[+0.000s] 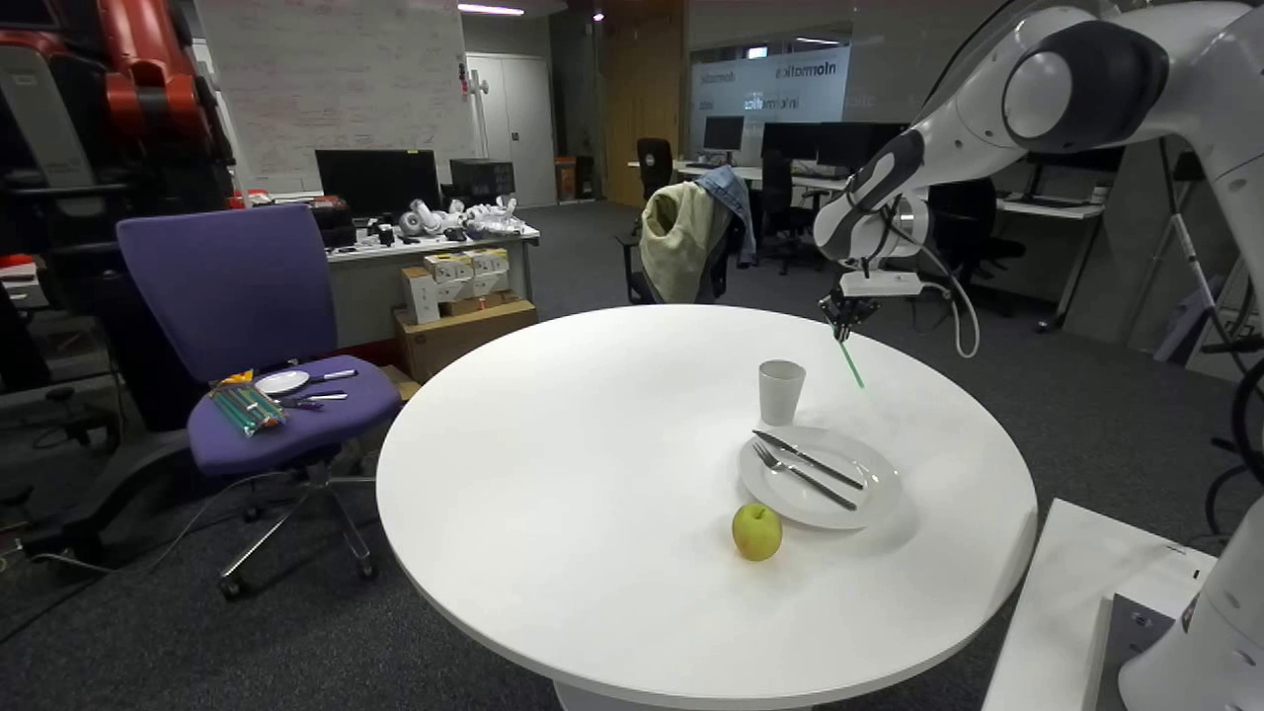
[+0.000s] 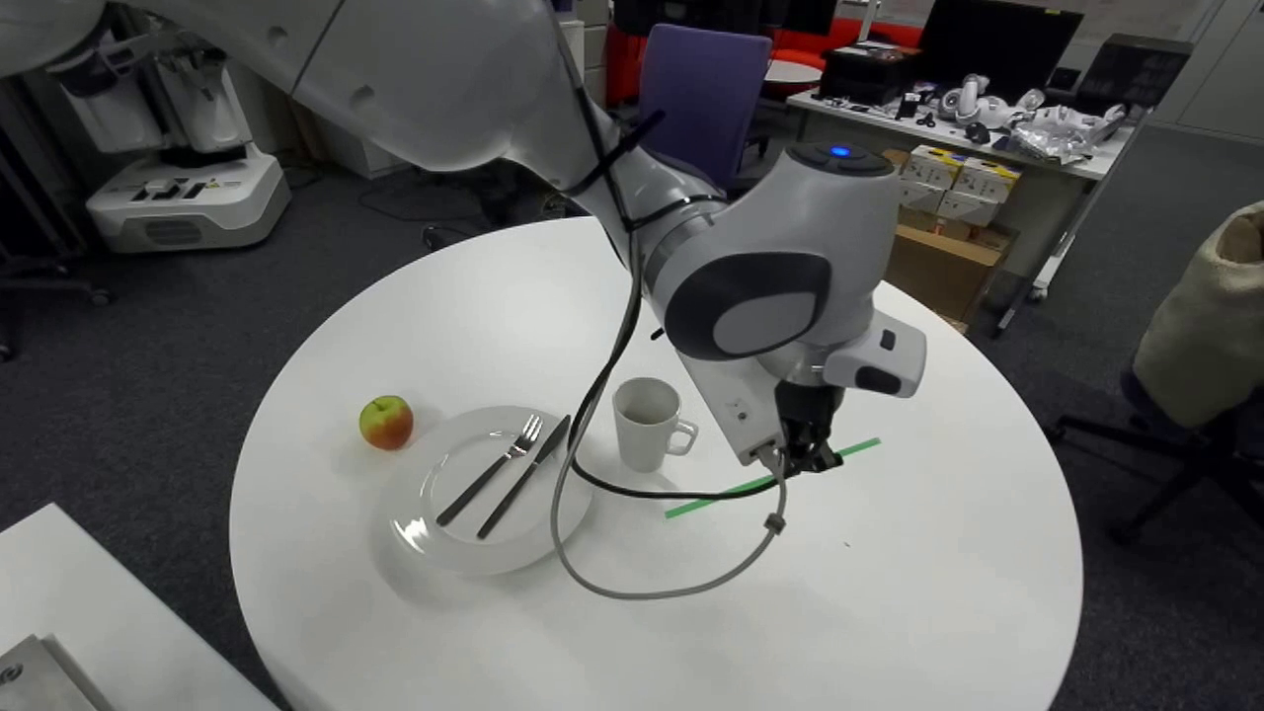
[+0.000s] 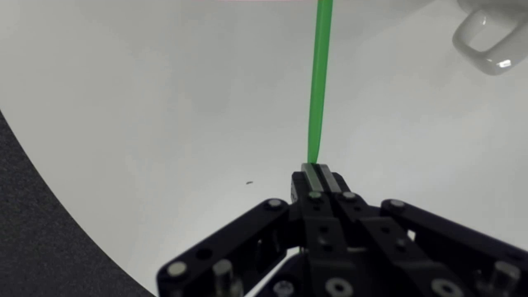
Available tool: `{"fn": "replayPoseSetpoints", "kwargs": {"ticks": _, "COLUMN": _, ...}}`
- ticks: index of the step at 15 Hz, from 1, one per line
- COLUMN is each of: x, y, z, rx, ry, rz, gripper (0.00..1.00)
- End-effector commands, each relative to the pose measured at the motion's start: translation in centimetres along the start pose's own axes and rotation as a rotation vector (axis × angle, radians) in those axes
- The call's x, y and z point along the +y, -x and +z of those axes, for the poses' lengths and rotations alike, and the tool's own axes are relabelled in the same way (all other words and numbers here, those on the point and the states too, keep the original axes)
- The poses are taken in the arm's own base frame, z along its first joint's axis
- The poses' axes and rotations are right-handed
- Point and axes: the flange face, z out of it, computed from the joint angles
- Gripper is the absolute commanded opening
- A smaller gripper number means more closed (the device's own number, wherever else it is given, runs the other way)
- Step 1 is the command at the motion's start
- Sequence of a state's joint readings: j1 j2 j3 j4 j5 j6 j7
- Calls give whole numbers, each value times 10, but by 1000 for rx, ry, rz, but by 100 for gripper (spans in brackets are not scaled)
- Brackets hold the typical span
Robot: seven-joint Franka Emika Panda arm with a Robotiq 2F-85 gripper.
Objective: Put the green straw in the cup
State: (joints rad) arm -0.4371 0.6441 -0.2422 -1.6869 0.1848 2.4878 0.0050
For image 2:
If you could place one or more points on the silver fork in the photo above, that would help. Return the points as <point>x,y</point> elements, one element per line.
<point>486,474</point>

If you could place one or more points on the purple office chair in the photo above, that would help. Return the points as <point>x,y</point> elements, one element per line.
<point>699,94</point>

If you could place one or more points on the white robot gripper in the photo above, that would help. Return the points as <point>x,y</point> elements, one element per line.
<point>737,399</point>

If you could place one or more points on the black chair with clothes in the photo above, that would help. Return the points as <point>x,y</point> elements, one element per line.
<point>1185,456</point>

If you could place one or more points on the large black monitor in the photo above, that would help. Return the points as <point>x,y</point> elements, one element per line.
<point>1002,41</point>

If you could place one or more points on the brown cardboard box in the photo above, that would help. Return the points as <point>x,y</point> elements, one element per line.
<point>945,271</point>

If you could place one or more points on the white cup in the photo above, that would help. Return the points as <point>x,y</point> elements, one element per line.
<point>646,428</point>

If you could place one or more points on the white packaged boxes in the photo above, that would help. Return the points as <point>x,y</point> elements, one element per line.
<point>960,185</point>

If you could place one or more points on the white plastic bag clutter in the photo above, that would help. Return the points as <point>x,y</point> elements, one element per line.
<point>1039,119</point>

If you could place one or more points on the green apple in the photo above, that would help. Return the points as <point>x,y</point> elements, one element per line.
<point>385,423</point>

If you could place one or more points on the silver table knife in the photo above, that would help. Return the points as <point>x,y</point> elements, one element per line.
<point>522,474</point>

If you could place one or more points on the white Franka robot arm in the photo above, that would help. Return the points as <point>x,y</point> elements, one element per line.
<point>435,65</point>

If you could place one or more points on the white lab machine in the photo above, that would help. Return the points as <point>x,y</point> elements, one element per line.
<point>184,191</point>

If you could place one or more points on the white round plate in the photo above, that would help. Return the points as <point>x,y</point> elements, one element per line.
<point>486,518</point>

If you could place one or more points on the small black monitor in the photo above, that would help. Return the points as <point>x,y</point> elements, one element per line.
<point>1131,71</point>

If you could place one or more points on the beige jacket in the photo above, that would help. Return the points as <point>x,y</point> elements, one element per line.
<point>1204,329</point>

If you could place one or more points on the green straw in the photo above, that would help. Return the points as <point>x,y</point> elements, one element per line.
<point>712,498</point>

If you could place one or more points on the white robot mounting table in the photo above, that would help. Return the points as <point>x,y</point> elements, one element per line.
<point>104,619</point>

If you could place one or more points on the grey metal base plate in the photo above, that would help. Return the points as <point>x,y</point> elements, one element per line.
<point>40,677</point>

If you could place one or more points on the cluttered white desk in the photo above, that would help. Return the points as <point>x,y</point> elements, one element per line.
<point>1039,173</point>

